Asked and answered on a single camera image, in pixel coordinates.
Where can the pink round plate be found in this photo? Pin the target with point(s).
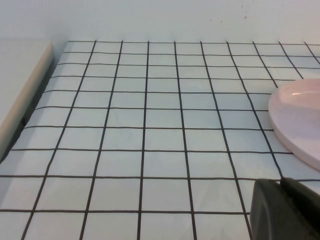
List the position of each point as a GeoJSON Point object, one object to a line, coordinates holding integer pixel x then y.
{"type": "Point", "coordinates": [297, 120]}

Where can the white black grid tablecloth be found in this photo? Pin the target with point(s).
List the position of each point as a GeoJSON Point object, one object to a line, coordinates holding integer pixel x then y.
{"type": "Point", "coordinates": [150, 137]}

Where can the beige side board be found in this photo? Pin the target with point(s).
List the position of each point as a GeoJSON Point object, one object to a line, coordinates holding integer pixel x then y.
{"type": "Point", "coordinates": [17, 87]}

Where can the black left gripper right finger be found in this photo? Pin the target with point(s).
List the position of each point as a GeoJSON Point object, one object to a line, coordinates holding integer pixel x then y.
{"type": "Point", "coordinates": [302, 197]}

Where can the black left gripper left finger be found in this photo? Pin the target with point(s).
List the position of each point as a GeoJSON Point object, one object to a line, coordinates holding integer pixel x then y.
{"type": "Point", "coordinates": [270, 215]}

